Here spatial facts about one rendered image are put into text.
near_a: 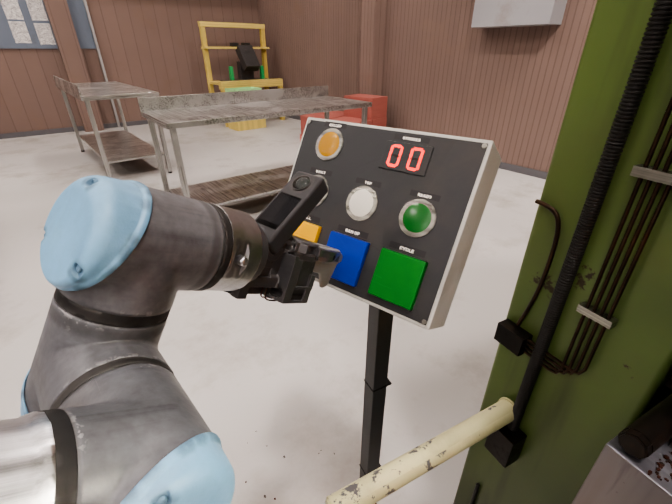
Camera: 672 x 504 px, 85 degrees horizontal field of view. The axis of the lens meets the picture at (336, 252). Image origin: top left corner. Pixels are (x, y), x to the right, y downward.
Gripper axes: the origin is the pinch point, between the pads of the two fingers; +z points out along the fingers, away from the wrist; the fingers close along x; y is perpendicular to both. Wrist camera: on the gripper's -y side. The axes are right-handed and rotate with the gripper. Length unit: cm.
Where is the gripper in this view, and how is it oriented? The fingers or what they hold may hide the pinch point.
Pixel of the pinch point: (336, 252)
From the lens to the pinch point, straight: 58.0
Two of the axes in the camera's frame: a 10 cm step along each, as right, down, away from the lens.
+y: -3.0, 9.5, 0.7
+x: 7.9, 2.9, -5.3
